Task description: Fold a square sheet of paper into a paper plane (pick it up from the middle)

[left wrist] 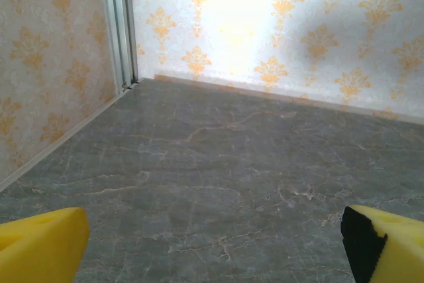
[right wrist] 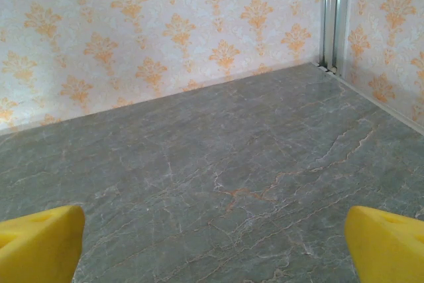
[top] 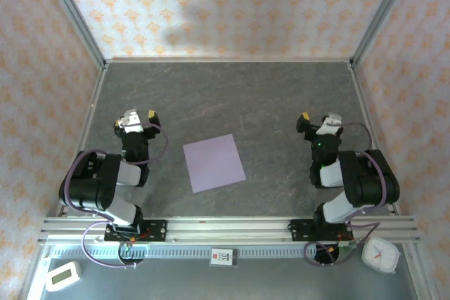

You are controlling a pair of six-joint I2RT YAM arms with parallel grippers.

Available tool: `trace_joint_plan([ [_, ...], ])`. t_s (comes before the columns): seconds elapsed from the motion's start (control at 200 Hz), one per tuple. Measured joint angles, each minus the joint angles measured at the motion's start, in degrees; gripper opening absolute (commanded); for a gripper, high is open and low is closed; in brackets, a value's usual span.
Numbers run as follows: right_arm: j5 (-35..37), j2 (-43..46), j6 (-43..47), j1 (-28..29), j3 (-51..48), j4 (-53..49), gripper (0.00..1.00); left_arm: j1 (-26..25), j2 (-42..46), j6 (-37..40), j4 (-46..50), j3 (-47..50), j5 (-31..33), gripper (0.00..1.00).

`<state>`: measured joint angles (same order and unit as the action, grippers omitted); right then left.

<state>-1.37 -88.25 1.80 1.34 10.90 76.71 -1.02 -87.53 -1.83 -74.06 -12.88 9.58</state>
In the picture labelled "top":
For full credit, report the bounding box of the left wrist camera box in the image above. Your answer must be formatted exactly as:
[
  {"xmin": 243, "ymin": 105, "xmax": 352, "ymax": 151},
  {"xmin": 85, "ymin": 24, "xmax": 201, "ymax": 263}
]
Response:
[{"xmin": 117, "ymin": 108, "xmax": 144, "ymax": 135}]

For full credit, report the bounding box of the aluminium table edge bar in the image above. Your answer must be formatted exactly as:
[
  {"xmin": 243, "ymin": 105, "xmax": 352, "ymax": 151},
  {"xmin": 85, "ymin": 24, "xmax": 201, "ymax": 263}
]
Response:
[
  {"xmin": 347, "ymin": 63, "xmax": 400, "ymax": 216},
  {"xmin": 103, "ymin": 56, "xmax": 354, "ymax": 64},
  {"xmin": 58, "ymin": 64, "xmax": 108, "ymax": 216}
]

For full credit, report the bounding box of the aluminium mounting rail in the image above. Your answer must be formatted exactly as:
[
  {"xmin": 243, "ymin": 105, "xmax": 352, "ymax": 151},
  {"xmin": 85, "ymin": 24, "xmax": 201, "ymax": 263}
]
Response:
[{"xmin": 38, "ymin": 216, "xmax": 421, "ymax": 244}]

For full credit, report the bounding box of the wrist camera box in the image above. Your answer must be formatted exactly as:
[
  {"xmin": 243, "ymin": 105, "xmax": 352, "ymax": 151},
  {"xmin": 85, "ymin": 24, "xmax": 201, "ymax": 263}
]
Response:
[
  {"xmin": 315, "ymin": 112, "xmax": 344, "ymax": 136},
  {"xmin": 117, "ymin": 108, "xmax": 144, "ymax": 135}
]

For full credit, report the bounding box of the white digital timer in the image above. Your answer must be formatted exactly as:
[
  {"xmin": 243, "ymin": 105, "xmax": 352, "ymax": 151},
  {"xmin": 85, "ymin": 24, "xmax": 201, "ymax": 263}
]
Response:
[{"xmin": 45, "ymin": 261, "xmax": 82, "ymax": 292}]

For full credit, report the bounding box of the slotted grey cable duct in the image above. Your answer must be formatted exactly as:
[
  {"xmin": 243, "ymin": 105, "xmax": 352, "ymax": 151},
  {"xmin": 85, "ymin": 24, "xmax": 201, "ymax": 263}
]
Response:
[{"xmin": 47, "ymin": 245, "xmax": 317, "ymax": 259}]

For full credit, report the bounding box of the white label card red mark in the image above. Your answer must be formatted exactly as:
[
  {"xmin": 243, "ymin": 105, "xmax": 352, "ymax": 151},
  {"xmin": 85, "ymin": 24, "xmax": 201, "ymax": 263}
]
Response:
[{"xmin": 210, "ymin": 247, "xmax": 240, "ymax": 268}]

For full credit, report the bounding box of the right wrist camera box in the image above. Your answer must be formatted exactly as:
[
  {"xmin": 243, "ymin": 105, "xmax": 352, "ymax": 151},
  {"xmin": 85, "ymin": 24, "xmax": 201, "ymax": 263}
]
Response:
[{"xmin": 315, "ymin": 112, "xmax": 344, "ymax": 136}]

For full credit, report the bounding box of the white square clock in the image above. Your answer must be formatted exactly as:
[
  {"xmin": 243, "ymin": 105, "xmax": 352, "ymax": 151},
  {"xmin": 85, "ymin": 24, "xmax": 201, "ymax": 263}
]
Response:
[{"xmin": 361, "ymin": 236, "xmax": 401, "ymax": 275}]

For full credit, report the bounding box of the lilac square paper sheet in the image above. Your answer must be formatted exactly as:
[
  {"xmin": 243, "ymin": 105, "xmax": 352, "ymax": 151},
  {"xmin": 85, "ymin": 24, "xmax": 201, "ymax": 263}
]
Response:
[{"xmin": 182, "ymin": 133, "xmax": 247, "ymax": 195}]

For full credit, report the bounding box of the black round cable port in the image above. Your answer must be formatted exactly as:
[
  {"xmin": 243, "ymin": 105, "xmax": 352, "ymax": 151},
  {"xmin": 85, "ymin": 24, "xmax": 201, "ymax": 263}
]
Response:
[
  {"xmin": 314, "ymin": 242, "xmax": 341, "ymax": 266},
  {"xmin": 117, "ymin": 242, "xmax": 147, "ymax": 266}
]

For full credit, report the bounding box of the grey metal shelf panel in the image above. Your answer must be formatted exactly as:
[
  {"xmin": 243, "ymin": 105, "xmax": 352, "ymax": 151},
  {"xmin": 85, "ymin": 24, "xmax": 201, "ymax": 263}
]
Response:
[{"xmin": 40, "ymin": 257, "xmax": 419, "ymax": 300}]

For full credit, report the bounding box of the aluminium frame post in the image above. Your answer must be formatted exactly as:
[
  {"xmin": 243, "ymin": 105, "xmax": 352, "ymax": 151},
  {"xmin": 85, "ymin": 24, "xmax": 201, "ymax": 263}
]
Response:
[
  {"xmin": 349, "ymin": 0, "xmax": 419, "ymax": 65},
  {"xmin": 38, "ymin": 0, "xmax": 108, "ymax": 69}
]

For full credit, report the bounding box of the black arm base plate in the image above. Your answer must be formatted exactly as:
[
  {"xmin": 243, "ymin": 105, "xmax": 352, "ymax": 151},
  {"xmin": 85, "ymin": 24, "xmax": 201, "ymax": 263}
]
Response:
[
  {"xmin": 104, "ymin": 219, "xmax": 168, "ymax": 243},
  {"xmin": 290, "ymin": 219, "xmax": 354, "ymax": 243}
]

